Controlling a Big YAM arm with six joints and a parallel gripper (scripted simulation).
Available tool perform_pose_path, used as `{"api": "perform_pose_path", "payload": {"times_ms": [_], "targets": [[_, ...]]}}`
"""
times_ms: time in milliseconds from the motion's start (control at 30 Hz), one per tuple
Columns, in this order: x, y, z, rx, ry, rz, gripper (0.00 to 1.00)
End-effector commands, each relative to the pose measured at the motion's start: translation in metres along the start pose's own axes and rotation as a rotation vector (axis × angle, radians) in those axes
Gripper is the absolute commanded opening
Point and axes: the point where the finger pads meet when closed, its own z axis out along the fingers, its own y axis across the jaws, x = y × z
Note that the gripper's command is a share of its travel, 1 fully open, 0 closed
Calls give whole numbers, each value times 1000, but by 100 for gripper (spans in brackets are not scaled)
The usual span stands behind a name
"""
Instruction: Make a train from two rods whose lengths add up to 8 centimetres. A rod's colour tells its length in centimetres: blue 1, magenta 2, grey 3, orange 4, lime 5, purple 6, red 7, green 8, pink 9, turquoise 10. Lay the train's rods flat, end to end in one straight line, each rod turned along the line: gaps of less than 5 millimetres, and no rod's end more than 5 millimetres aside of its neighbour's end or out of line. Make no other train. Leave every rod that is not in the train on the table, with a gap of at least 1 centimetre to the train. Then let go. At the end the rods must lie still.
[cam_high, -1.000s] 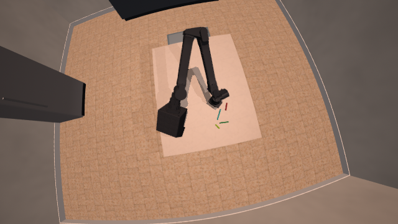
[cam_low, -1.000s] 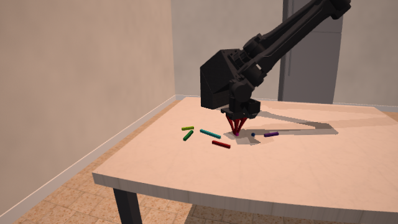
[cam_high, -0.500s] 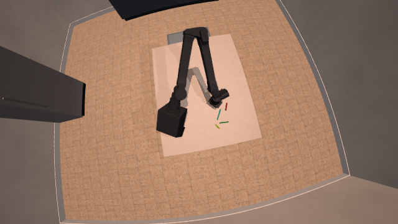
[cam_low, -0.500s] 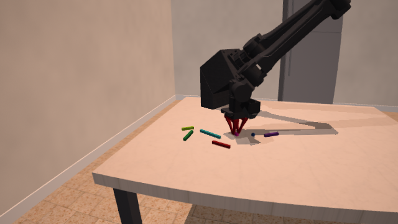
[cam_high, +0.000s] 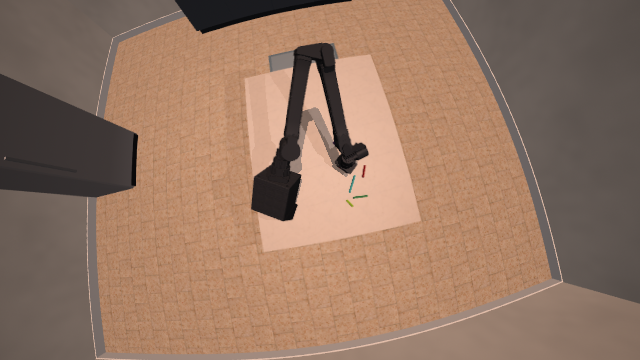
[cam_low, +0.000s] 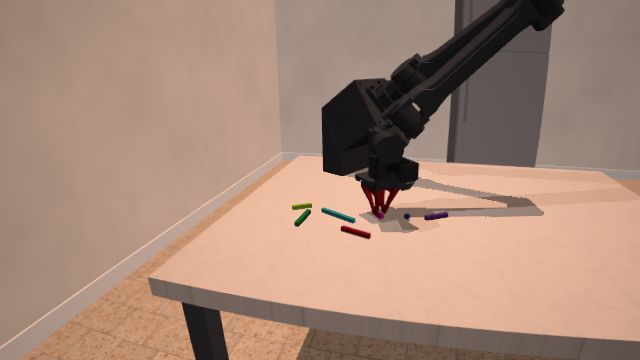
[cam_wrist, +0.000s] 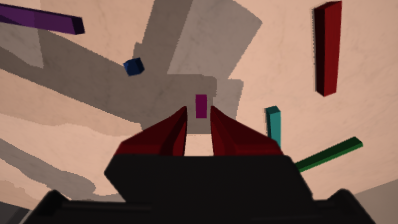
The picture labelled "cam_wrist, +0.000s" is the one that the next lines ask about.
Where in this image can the dark green flat bar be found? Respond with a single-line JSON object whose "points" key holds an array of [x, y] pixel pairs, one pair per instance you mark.
{"points": [[329, 154]]}

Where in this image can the turquoise rod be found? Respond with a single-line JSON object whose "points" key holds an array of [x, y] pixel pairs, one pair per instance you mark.
{"points": [[274, 123]]}

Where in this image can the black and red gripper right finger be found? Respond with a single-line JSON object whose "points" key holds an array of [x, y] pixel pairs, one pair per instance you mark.
{"points": [[238, 138]]}

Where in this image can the dark purple rod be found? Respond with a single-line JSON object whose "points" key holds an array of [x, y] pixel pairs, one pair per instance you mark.
{"points": [[41, 19]]}

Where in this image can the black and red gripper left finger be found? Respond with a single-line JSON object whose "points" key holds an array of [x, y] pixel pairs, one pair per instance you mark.
{"points": [[159, 138]]}

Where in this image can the small dark blue cube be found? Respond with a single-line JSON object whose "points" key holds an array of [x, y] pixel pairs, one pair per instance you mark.
{"points": [[134, 66]]}

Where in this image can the small magenta block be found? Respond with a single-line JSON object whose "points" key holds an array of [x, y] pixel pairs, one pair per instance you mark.
{"points": [[201, 106]]}

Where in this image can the dark red rod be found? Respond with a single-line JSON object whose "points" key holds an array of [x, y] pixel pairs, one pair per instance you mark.
{"points": [[327, 19]]}

